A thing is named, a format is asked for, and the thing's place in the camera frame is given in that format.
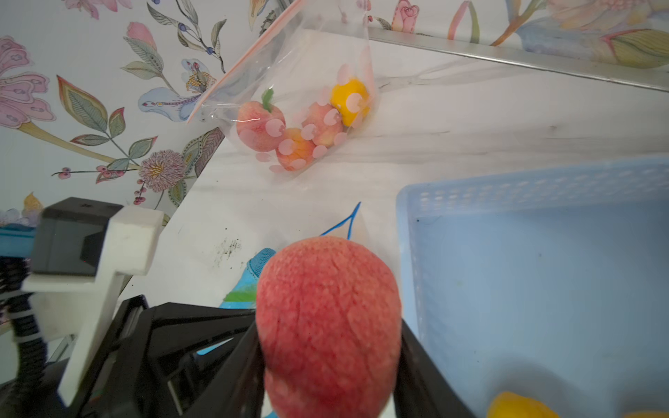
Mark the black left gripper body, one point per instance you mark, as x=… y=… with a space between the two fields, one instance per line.
x=155 y=362

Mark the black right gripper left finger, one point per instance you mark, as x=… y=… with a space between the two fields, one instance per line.
x=237 y=387

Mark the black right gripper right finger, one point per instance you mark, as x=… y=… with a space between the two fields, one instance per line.
x=421 y=391

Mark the red peach with green stem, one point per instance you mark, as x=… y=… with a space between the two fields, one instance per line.
x=329 y=320

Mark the clear pink-zipper zip bag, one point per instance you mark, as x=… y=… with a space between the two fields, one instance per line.
x=286 y=78

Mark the yellow red peach front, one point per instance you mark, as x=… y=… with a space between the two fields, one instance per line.
x=510 y=405

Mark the light blue perforated basket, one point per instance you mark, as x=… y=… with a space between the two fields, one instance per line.
x=551 y=284

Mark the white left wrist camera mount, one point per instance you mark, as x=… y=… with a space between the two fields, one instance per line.
x=83 y=252

